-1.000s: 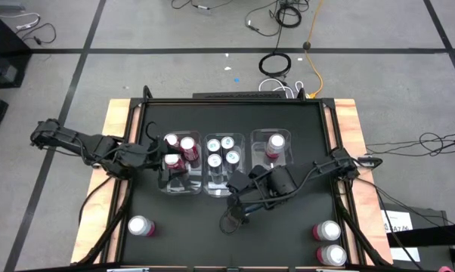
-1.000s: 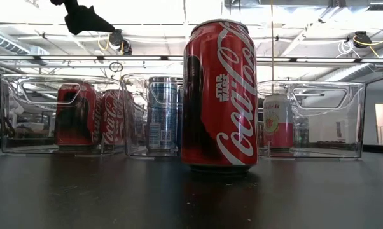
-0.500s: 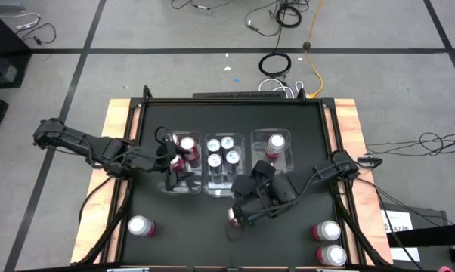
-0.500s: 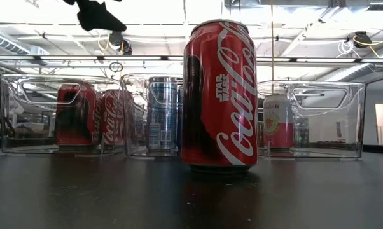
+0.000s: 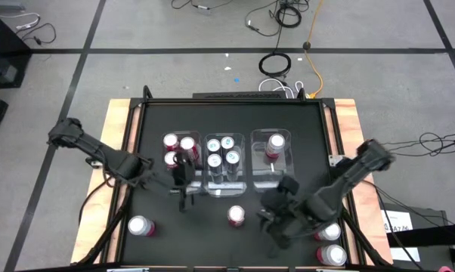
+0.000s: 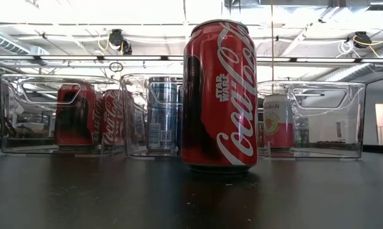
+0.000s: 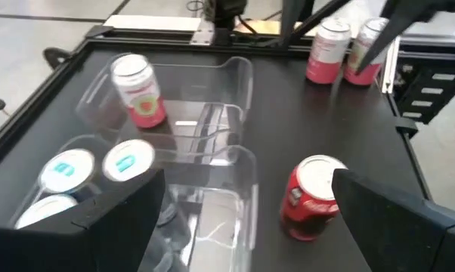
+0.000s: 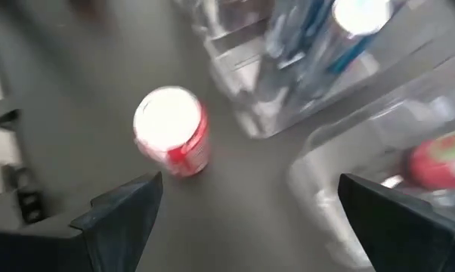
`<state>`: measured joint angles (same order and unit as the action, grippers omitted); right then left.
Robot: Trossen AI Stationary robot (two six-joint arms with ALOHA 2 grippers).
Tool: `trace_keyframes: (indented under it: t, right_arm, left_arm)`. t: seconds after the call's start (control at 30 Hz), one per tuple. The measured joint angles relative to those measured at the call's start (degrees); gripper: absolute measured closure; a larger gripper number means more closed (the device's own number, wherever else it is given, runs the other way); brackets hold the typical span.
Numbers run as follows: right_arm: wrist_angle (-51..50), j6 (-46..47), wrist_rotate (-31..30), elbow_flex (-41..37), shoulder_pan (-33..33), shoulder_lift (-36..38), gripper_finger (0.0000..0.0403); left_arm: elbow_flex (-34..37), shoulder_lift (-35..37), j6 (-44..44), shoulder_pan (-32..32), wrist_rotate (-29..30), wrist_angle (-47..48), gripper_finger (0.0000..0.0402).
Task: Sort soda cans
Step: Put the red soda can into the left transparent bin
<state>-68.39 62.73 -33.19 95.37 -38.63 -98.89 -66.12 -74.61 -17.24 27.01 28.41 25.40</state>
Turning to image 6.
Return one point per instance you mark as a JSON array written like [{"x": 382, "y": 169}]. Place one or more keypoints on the black ceiling camera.
[
  {"x": 127, "y": 47},
  {"x": 116, "y": 36},
  {"x": 362, "y": 38}
]

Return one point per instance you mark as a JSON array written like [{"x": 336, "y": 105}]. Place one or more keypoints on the clear plastic bin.
[
  {"x": 338, "y": 127},
  {"x": 137, "y": 127},
  {"x": 19, "y": 127}
]

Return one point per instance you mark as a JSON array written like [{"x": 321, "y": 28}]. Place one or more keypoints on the long metal ceiling bar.
[{"x": 67, "y": 57}]

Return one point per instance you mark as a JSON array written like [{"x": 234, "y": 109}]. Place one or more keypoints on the red Coca-Cola can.
[
  {"x": 112, "y": 121},
  {"x": 220, "y": 127},
  {"x": 86, "y": 111}
]

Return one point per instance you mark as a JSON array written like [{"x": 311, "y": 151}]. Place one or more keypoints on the white pink Spindrift can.
[{"x": 279, "y": 133}]

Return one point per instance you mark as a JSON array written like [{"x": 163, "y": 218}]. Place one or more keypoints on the silver ventilation duct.
[{"x": 10, "y": 46}]

